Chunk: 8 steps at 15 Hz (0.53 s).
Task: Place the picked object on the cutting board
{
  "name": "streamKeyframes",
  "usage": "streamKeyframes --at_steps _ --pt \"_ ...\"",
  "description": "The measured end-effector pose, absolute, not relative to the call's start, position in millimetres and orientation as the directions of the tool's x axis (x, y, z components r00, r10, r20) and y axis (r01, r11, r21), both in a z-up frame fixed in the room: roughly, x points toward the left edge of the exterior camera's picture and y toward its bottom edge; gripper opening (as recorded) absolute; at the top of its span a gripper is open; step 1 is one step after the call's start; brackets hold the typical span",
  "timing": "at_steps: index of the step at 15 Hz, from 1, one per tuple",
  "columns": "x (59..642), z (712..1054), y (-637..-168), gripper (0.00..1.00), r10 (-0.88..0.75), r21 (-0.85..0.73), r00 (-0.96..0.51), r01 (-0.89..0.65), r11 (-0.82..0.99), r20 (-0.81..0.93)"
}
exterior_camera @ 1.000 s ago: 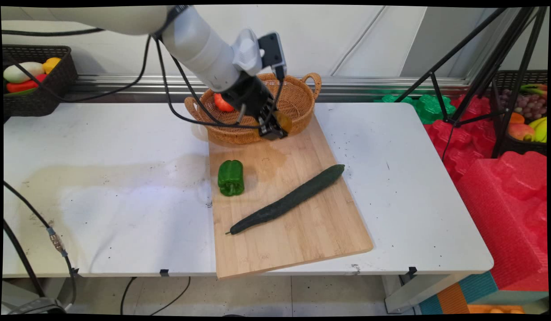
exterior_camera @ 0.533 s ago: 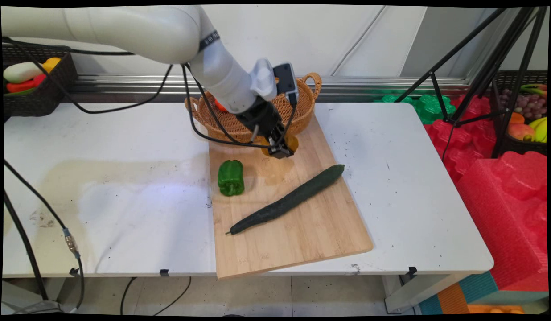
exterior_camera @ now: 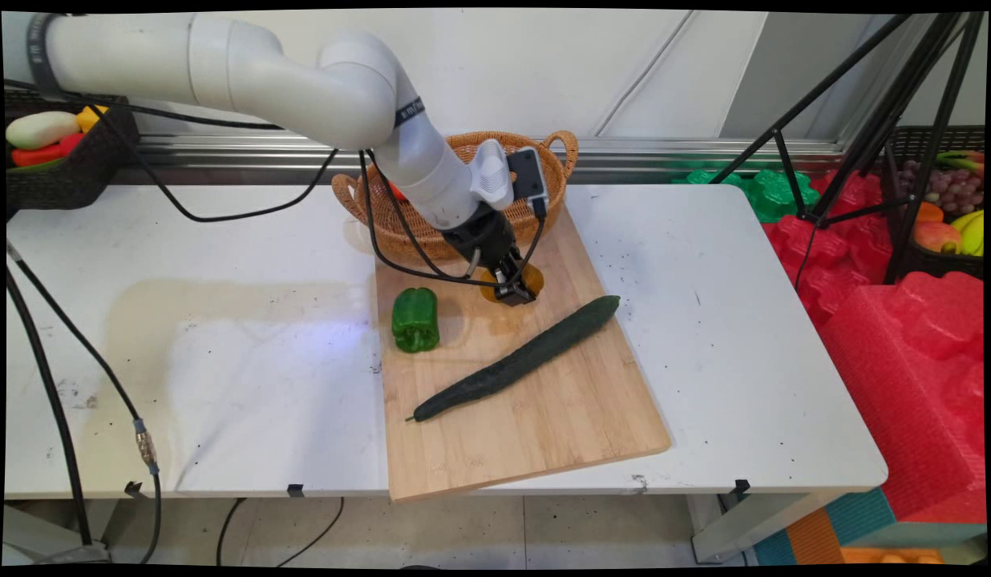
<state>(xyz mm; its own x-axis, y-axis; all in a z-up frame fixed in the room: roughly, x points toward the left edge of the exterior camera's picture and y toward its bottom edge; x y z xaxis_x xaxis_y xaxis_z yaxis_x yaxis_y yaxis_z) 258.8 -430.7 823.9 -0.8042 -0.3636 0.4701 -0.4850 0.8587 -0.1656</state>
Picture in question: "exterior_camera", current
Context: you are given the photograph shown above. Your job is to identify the black basket with vegetables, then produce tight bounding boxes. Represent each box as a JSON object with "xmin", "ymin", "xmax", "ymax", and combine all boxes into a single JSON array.
[{"xmin": 5, "ymin": 87, "xmax": 141, "ymax": 214}]

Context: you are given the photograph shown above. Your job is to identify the white toy radish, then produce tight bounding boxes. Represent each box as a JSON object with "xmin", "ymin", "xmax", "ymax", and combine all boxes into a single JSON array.
[{"xmin": 6, "ymin": 111, "xmax": 81, "ymax": 151}]

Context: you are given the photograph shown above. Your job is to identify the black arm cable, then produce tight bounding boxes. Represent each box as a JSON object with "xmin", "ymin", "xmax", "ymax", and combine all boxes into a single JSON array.
[{"xmin": 5, "ymin": 79, "xmax": 548, "ymax": 289}]

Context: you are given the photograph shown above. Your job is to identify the blue and orange mat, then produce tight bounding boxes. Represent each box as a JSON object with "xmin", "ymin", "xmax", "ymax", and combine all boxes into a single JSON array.
[{"xmin": 750, "ymin": 486, "xmax": 987, "ymax": 567}]

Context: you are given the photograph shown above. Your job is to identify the aluminium wall rail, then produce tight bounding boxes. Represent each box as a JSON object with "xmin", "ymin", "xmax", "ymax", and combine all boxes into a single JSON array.
[{"xmin": 111, "ymin": 134, "xmax": 855, "ymax": 186}]

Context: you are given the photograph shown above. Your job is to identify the yellow toy bananas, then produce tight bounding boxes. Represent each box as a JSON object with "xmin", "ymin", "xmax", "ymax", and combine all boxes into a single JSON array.
[{"xmin": 949, "ymin": 210, "xmax": 985, "ymax": 258}]

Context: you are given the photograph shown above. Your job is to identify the brown-yellow toy vegetable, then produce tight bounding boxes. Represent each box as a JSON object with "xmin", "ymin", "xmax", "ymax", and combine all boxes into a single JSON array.
[{"xmin": 479, "ymin": 263, "xmax": 546, "ymax": 305}]

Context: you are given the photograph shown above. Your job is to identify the grey table leg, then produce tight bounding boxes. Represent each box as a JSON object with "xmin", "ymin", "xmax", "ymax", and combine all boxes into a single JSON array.
[
  {"xmin": 2, "ymin": 498, "xmax": 137, "ymax": 565},
  {"xmin": 686, "ymin": 490, "xmax": 847, "ymax": 565}
]

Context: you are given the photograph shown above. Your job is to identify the dark green toy cucumber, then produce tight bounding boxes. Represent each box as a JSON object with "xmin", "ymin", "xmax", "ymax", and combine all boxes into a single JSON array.
[{"xmin": 405, "ymin": 295, "xmax": 622, "ymax": 424}]

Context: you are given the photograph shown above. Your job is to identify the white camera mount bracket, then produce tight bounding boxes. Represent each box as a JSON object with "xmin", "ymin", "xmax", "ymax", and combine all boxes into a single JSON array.
[{"xmin": 468, "ymin": 138, "xmax": 516, "ymax": 212}]

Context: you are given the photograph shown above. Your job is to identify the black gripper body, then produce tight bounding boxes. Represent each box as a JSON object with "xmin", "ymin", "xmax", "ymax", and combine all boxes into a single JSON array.
[{"xmin": 443, "ymin": 204, "xmax": 523, "ymax": 278}]

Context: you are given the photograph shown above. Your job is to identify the cable with metal connector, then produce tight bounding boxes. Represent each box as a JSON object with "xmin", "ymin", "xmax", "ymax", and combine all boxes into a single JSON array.
[{"xmin": 5, "ymin": 239, "xmax": 164, "ymax": 565}]

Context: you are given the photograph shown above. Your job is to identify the wooden cutting board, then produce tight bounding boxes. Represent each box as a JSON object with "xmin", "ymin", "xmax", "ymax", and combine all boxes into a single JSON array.
[{"xmin": 372, "ymin": 204, "xmax": 673, "ymax": 505}]

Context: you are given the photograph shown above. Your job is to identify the black camera tripod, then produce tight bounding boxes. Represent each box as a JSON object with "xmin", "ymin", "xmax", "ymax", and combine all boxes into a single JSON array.
[{"xmin": 708, "ymin": 12, "xmax": 987, "ymax": 288}]

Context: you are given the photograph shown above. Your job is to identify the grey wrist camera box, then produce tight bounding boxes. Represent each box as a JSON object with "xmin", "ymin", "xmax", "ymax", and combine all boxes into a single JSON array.
[{"xmin": 505, "ymin": 146, "xmax": 551, "ymax": 220}]

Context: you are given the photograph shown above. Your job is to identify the red-yellow toy mango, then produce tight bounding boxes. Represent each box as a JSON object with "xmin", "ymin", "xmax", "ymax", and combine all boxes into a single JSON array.
[{"xmin": 913, "ymin": 221, "xmax": 964, "ymax": 255}]

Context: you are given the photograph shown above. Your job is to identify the green foam mat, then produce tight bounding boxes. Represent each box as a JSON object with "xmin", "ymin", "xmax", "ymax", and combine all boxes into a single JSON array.
[{"xmin": 672, "ymin": 166, "xmax": 822, "ymax": 224}]

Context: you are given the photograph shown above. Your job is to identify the black basket with fruit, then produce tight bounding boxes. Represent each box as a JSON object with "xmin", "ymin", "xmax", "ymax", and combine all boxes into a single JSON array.
[{"xmin": 882, "ymin": 126, "xmax": 987, "ymax": 282}]

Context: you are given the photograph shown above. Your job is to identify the green toy bell pepper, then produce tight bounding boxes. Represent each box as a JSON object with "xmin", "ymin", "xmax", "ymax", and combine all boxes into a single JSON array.
[{"xmin": 391, "ymin": 287, "xmax": 442, "ymax": 354}]

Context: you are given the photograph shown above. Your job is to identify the red foam mat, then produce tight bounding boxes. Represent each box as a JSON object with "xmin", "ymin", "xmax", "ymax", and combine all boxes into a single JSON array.
[{"xmin": 762, "ymin": 168, "xmax": 987, "ymax": 527}]

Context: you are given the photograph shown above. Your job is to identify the purple toy grapes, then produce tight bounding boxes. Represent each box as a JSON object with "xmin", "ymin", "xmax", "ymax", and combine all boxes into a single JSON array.
[{"xmin": 900, "ymin": 160, "xmax": 985, "ymax": 216}]

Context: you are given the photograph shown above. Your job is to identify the black floor cable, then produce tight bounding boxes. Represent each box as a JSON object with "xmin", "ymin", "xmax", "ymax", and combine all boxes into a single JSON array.
[
  {"xmin": 216, "ymin": 497, "xmax": 249, "ymax": 567},
  {"xmin": 267, "ymin": 497, "xmax": 345, "ymax": 569}
]

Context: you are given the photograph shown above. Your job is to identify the thick black cable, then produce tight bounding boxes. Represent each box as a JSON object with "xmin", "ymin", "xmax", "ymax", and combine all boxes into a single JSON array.
[{"xmin": 5, "ymin": 267, "xmax": 94, "ymax": 547}]

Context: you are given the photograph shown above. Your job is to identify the green-red toy fruit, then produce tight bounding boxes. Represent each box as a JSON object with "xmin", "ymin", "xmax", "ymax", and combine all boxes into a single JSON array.
[{"xmin": 935, "ymin": 150, "xmax": 985, "ymax": 175}]

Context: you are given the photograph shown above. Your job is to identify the woven wicker basket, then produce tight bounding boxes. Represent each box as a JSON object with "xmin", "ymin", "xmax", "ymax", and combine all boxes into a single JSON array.
[{"xmin": 331, "ymin": 130, "xmax": 580, "ymax": 266}]

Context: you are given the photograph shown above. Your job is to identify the red toy pepper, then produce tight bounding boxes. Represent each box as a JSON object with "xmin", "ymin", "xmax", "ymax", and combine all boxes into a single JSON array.
[{"xmin": 10, "ymin": 132, "xmax": 87, "ymax": 168}]

